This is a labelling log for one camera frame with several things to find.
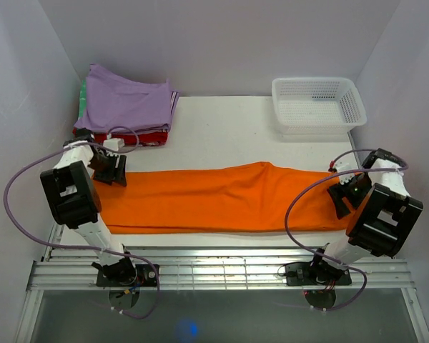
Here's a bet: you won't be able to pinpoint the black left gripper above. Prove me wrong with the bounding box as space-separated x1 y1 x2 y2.
87 151 127 187

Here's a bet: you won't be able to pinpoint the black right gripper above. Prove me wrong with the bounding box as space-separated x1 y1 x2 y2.
326 173 373 219

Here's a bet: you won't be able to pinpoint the orange trousers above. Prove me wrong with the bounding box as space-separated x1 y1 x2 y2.
94 161 349 234

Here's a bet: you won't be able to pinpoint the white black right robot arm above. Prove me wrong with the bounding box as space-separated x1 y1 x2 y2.
308 149 423 284

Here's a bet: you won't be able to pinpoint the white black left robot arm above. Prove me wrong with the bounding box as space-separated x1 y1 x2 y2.
40 129 137 286

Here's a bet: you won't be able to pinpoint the red folded trousers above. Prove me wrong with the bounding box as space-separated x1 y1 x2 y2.
111 131 168 146

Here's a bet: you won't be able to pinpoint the purple folded trousers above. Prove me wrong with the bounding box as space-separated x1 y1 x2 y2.
74 64 179 133

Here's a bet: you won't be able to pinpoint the green folded trousers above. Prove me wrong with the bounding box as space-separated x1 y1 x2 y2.
78 79 87 119

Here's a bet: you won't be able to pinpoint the white plastic basket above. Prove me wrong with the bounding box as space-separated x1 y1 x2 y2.
272 77 367 135

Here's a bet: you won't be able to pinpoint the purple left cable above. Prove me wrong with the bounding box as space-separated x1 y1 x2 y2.
3 126 162 319

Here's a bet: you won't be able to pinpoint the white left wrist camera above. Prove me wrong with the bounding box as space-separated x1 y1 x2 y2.
102 138 124 156

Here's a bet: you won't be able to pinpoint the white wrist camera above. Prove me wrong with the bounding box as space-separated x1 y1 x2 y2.
102 138 124 156
328 160 355 184

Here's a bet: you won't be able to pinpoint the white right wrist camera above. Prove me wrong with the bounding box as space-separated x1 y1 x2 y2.
328 160 355 184

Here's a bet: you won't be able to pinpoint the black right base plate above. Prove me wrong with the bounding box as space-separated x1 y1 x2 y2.
285 262 352 286

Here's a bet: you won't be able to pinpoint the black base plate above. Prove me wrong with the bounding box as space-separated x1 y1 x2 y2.
285 262 352 286
95 264 157 288

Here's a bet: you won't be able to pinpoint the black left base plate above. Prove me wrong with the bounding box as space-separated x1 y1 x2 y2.
95 264 157 288

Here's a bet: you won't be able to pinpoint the aluminium frame rail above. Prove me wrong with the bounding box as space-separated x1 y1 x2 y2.
14 224 429 342

